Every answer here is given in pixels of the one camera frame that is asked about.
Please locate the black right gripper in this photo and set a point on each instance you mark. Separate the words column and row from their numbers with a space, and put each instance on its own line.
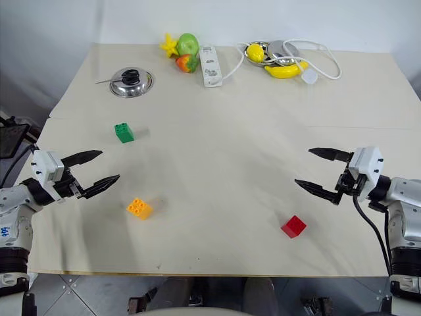
column 349, row 184

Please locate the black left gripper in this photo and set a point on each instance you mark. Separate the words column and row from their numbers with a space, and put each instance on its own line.
column 65, row 188

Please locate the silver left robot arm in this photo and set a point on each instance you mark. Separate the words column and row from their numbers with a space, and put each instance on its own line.
column 13, row 204

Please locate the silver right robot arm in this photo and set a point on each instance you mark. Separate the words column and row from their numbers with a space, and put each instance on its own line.
column 404, row 200

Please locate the green toy brick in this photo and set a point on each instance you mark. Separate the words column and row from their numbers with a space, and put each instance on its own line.
column 124, row 133

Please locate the yellow orange toy brick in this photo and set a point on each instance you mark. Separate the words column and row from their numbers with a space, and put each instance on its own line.
column 139, row 208

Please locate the red toy cube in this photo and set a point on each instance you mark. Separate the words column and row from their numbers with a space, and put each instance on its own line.
column 293, row 226

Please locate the dark tablet screen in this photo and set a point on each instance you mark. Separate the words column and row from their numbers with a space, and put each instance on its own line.
column 10, row 140

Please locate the thin metal skewer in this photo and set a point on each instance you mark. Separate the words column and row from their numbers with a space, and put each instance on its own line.
column 103, row 81

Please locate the steel pot lid black knob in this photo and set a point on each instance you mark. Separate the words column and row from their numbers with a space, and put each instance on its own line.
column 131, row 84

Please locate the white power plug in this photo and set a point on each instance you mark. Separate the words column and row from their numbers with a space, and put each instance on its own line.
column 310, row 76

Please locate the yellow toy banana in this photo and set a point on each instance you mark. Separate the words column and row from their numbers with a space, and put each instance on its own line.
column 284, row 71

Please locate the steel round plate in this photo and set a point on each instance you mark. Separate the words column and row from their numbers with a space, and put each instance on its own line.
column 279, row 49

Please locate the steel bowl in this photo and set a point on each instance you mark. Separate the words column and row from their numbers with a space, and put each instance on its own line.
column 250, row 62

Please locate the yellow toy lemon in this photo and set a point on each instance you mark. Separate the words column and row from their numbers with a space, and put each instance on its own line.
column 255, row 52

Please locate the red toy strawberry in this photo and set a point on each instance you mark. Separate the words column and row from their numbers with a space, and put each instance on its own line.
column 187, row 63

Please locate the yellow toy star fruit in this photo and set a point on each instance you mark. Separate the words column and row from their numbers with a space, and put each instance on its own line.
column 167, row 46

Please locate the white power strip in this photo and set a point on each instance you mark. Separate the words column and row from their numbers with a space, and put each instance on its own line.
column 210, row 67

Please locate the green toy apple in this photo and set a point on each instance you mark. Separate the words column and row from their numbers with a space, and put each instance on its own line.
column 187, row 44

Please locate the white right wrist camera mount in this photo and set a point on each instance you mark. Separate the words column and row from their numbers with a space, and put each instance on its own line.
column 366, row 163

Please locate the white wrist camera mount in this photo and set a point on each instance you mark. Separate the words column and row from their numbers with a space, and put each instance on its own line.
column 46, row 164
column 366, row 163

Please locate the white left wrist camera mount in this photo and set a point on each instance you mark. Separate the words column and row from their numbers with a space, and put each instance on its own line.
column 46, row 164

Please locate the black metal bracket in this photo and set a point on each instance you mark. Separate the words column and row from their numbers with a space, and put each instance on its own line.
column 142, row 300

